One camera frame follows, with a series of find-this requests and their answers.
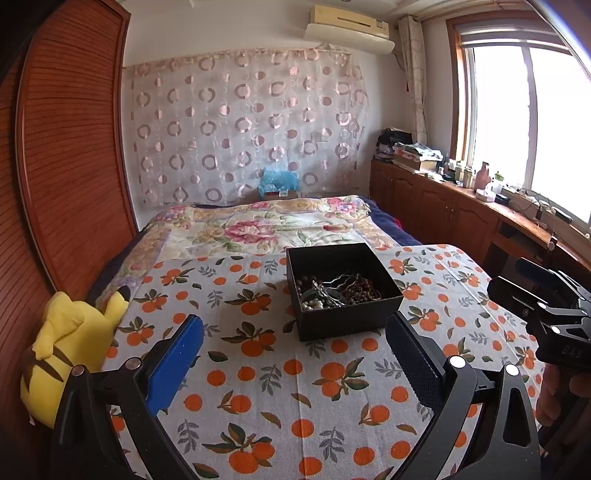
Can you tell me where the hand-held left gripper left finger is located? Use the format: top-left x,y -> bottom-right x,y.
48,314 -> 205,480

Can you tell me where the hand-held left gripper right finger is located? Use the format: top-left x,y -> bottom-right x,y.
385,311 -> 542,480

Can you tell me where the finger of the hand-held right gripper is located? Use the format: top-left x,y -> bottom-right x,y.
515,257 -> 578,301
486,275 -> 555,324

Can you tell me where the black jewelry box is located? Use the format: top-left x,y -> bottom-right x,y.
285,242 -> 405,343

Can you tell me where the brown bead bracelet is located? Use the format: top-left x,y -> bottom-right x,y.
342,274 -> 384,304

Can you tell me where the silver bangle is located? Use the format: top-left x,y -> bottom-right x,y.
314,284 -> 356,309

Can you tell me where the silver wavy hairpin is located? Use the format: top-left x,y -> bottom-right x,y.
318,272 -> 365,305

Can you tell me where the dark bead bracelet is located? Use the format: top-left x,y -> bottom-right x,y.
295,274 -> 324,301

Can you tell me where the person's right hand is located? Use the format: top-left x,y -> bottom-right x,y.
536,362 -> 591,428

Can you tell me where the orange fruit print bedsheet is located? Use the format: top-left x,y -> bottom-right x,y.
99,244 -> 550,480

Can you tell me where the yellow plush toy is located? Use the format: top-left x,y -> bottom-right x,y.
19,285 -> 130,428

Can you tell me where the cluster of small bottles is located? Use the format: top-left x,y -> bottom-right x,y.
442,157 -> 476,188

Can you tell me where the brown wooden cabinet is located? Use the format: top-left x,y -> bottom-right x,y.
369,157 -> 591,288

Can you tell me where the dark blue blanket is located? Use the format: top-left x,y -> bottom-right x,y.
358,196 -> 424,250

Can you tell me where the floral blanket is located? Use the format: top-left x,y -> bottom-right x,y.
95,195 -> 402,305

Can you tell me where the wooden framed window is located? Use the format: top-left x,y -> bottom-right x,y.
445,14 -> 591,232

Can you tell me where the stack of books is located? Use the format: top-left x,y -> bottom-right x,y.
392,142 -> 444,174

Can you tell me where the blue frilly gift bundle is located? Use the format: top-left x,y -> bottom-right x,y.
257,167 -> 302,200

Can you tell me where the sheer circle-patterned curtain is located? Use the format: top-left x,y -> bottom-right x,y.
122,46 -> 370,208

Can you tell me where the patterned window curtain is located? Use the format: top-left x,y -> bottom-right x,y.
397,16 -> 430,149

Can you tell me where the white air conditioner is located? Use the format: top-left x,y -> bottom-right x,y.
304,4 -> 397,56

